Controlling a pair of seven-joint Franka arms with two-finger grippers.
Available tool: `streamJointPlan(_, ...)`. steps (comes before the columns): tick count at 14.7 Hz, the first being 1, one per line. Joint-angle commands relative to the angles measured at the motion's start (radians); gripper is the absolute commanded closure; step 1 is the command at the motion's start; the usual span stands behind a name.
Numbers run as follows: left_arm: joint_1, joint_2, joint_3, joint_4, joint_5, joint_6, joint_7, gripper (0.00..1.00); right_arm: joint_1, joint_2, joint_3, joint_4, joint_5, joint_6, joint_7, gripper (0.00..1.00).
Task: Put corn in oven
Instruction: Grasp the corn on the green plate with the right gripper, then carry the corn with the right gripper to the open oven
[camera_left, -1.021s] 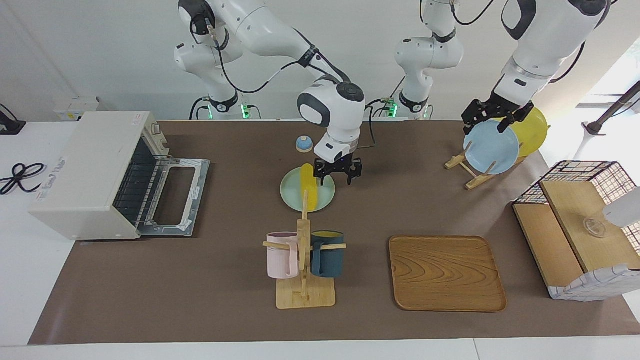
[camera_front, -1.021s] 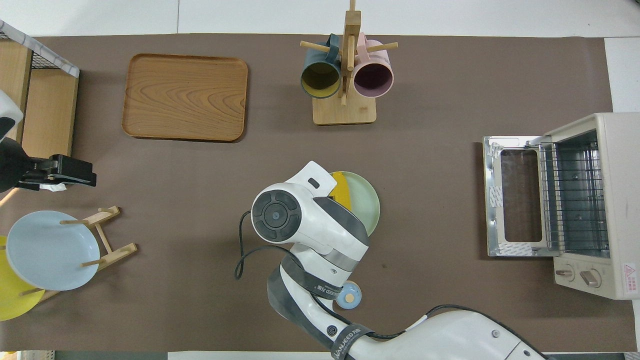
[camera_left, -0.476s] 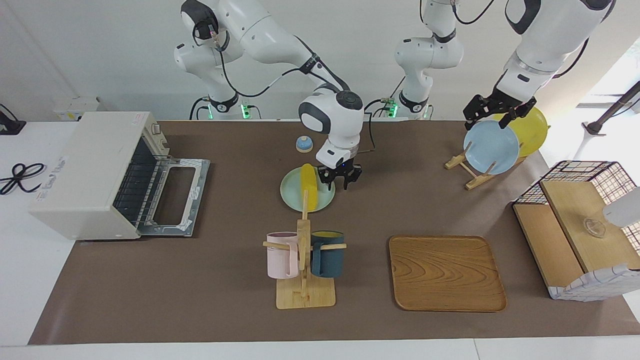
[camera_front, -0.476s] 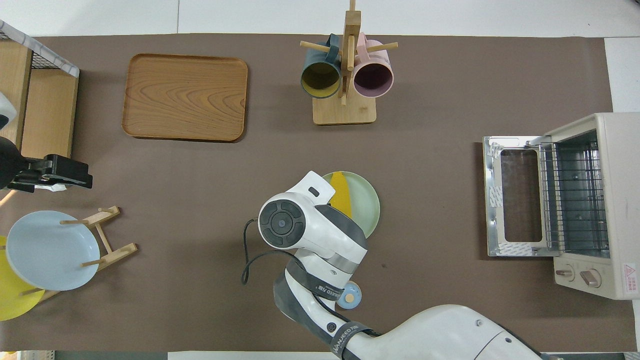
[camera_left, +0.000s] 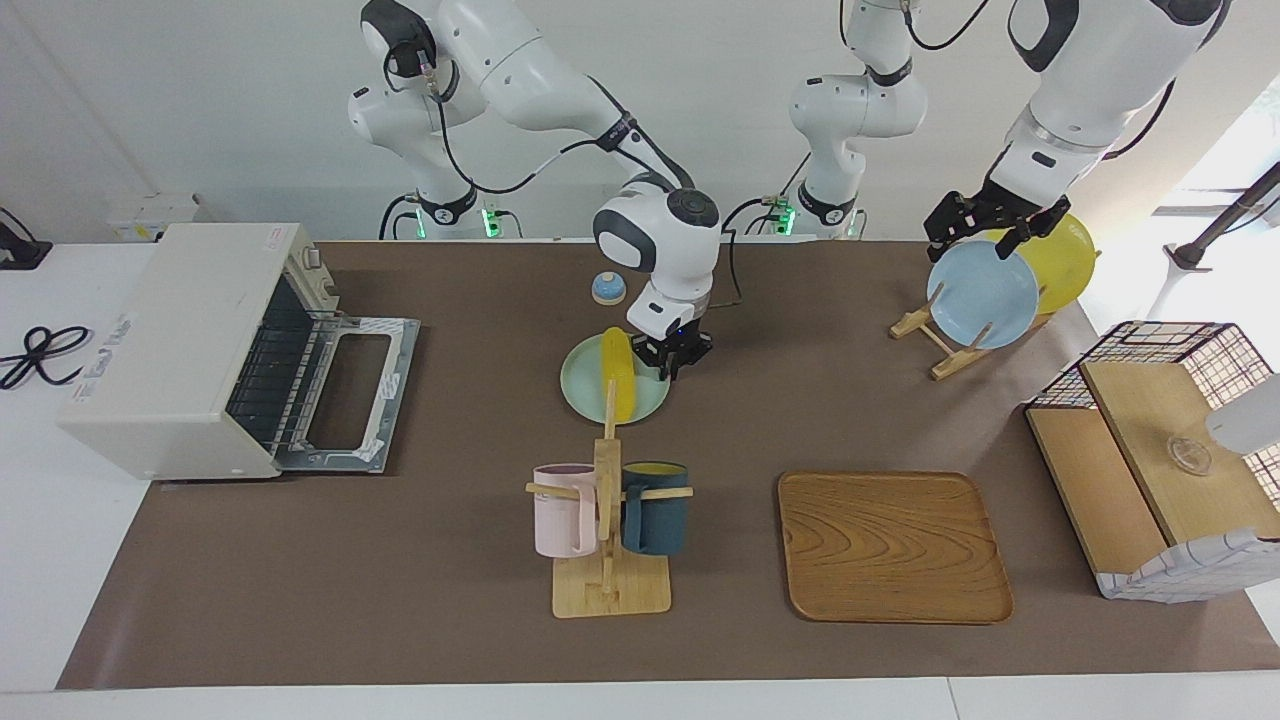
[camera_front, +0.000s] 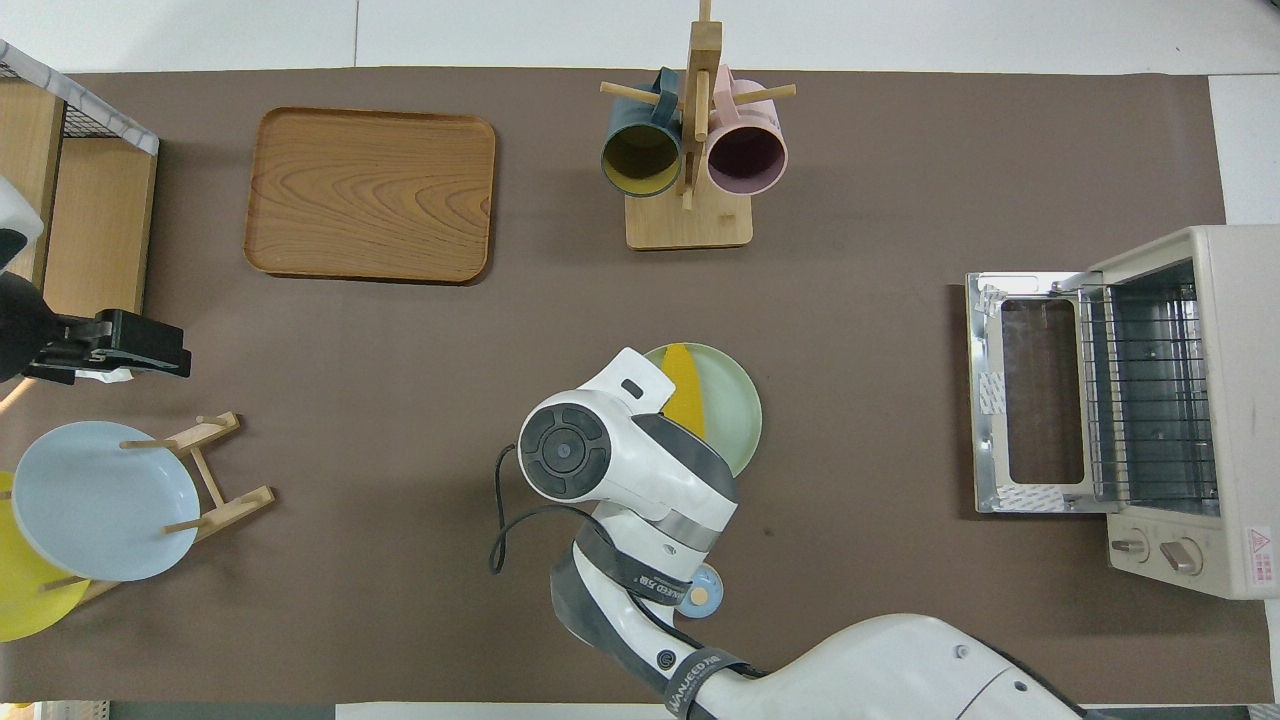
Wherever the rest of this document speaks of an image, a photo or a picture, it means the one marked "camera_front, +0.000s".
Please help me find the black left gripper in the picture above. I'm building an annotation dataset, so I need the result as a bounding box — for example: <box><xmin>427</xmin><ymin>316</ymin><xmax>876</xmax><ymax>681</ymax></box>
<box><xmin>0</xmin><ymin>270</ymin><xmax>193</xmax><ymax>386</ymax></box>

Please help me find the yellow corn cob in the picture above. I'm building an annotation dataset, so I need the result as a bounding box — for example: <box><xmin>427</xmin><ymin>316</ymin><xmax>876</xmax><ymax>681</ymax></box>
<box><xmin>660</xmin><ymin>343</ymin><xmax>709</xmax><ymax>441</ymax></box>

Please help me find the mint green plate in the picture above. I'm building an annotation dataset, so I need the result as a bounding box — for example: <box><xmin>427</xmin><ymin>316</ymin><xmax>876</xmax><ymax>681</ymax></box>
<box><xmin>643</xmin><ymin>342</ymin><xmax>763</xmax><ymax>479</ymax></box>

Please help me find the toaster oven glass door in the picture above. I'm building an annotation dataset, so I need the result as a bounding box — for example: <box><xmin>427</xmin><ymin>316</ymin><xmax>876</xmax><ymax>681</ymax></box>
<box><xmin>965</xmin><ymin>270</ymin><xmax>1111</xmax><ymax>516</ymax></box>

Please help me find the beige toaster oven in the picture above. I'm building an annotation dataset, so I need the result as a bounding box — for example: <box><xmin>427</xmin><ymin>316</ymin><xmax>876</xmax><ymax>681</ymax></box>
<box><xmin>1078</xmin><ymin>225</ymin><xmax>1280</xmax><ymax>601</ymax></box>

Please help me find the light blue plate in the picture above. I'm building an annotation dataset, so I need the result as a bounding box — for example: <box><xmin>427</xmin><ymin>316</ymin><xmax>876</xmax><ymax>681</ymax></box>
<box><xmin>11</xmin><ymin>420</ymin><xmax>202</xmax><ymax>583</ymax></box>

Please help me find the white cylindrical device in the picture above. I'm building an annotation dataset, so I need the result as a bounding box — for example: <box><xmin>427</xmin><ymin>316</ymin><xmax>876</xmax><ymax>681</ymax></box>
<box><xmin>0</xmin><ymin>178</ymin><xmax>46</xmax><ymax>271</ymax></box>

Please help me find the wooden plate rack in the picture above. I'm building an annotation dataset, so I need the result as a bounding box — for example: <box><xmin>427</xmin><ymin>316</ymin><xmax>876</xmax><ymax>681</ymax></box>
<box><xmin>40</xmin><ymin>410</ymin><xmax>277</xmax><ymax>606</ymax></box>

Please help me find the white checked fabric liner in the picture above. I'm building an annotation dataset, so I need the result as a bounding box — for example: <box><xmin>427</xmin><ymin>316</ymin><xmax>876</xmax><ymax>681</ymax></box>
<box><xmin>0</xmin><ymin>40</ymin><xmax>161</xmax><ymax>157</ymax></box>

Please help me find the yellow plate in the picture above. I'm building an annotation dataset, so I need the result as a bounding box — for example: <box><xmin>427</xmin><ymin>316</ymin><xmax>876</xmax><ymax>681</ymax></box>
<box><xmin>0</xmin><ymin>470</ymin><xmax>91</xmax><ymax>643</ymax></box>

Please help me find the brown wooden tray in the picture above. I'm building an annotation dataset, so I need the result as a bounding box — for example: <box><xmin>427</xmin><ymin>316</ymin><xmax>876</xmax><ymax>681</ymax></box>
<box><xmin>243</xmin><ymin>107</ymin><xmax>498</xmax><ymax>286</ymax></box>

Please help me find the brown table mat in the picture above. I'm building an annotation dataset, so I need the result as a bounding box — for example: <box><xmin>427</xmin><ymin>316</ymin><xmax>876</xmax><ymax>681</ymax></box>
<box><xmin>0</xmin><ymin>68</ymin><xmax>1229</xmax><ymax>706</ymax></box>

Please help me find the dark blue mug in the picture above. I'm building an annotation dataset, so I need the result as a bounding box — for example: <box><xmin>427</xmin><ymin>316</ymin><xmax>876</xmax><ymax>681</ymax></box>
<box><xmin>600</xmin><ymin>68</ymin><xmax>684</xmax><ymax>199</ymax></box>

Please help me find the wooden mug tree stand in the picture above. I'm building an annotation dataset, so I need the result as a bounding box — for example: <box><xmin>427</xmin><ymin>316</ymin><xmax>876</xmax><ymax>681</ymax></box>
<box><xmin>600</xmin><ymin>0</ymin><xmax>798</xmax><ymax>251</ymax></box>

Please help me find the small blue bell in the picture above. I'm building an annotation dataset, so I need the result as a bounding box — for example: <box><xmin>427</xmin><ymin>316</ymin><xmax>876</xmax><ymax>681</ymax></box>
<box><xmin>678</xmin><ymin>565</ymin><xmax>724</xmax><ymax>619</ymax></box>

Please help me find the pink mug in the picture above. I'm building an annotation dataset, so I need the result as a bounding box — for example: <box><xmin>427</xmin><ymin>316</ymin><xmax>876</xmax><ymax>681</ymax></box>
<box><xmin>705</xmin><ymin>65</ymin><xmax>789</xmax><ymax>197</ymax></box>

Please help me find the wire basket with wooden shelves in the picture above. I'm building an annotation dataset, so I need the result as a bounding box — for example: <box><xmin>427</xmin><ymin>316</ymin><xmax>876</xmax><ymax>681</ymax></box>
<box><xmin>0</xmin><ymin>40</ymin><xmax>161</xmax><ymax>321</ymax></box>

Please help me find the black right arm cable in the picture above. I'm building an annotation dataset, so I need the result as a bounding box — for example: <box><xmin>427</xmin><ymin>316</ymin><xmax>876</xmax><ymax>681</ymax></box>
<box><xmin>488</xmin><ymin>443</ymin><xmax>601</xmax><ymax>576</ymax></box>

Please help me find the oven wire rack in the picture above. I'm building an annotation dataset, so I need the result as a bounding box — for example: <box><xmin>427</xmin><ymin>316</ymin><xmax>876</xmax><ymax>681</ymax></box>
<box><xmin>1083</xmin><ymin>283</ymin><xmax>1223</xmax><ymax>504</ymax></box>

